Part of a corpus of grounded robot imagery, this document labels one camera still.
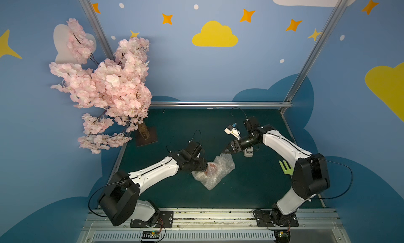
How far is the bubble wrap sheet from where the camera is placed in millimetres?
783

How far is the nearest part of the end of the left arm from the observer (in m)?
0.62

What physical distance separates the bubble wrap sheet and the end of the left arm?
2.6 inches
